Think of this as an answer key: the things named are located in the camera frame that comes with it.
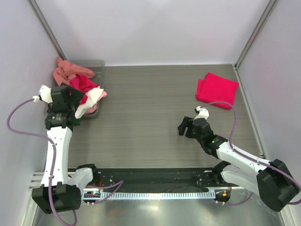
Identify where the white and green t shirt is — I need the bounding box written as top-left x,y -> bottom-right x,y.
74,87 -> 105,125

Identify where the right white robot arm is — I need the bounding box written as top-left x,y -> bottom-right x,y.
177,106 -> 301,212

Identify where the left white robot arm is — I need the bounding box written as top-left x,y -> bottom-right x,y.
32,85 -> 100,214

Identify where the crimson red t shirt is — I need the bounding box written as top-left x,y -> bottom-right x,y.
69,74 -> 99,93

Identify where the light pink t shirt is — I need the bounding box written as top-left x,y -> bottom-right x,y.
86,91 -> 107,114

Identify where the salmon pink t shirt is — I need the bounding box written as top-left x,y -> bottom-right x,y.
53,56 -> 95,86

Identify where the folded magenta t shirt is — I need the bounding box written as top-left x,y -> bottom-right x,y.
196,73 -> 239,110

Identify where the grey plastic bin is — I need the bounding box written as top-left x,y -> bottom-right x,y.
45,63 -> 104,127

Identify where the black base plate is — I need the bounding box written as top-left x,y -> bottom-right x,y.
81,167 -> 240,189

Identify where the aluminium front rail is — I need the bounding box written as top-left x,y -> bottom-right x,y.
29,172 -> 44,190

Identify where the left aluminium frame post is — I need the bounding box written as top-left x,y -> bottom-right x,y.
28,0 -> 66,60

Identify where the aluminium frame post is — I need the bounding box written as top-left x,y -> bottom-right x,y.
28,0 -> 66,60
233,0 -> 278,71

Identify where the slotted cable duct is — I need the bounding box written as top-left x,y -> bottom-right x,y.
82,190 -> 216,201

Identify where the right aluminium frame post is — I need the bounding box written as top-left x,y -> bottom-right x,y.
233,0 -> 278,71

